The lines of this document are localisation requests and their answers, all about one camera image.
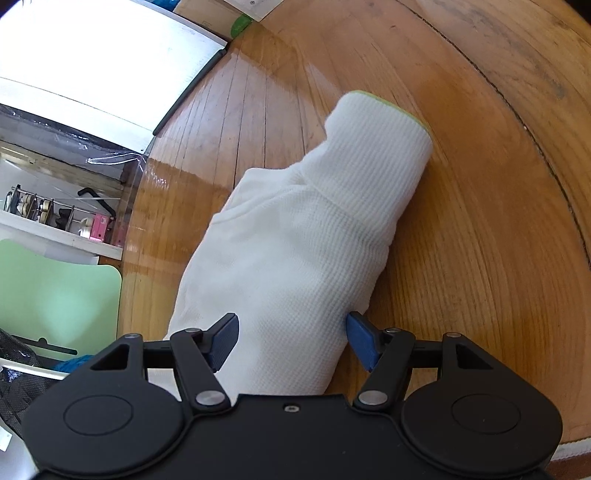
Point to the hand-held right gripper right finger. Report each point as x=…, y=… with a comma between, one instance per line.
x=362, y=341

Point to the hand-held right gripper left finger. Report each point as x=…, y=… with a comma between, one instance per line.
x=226, y=339

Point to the white knit zip jacket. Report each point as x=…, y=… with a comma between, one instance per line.
x=300, y=240

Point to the blue cloth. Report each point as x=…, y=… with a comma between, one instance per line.
x=74, y=364

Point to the shoe rack with shoes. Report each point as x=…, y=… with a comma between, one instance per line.
x=69, y=217

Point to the black mesh bag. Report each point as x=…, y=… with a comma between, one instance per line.
x=18, y=383

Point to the white sliding door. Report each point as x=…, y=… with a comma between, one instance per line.
x=92, y=60

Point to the cardboard box green label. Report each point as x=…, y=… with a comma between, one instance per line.
x=203, y=14

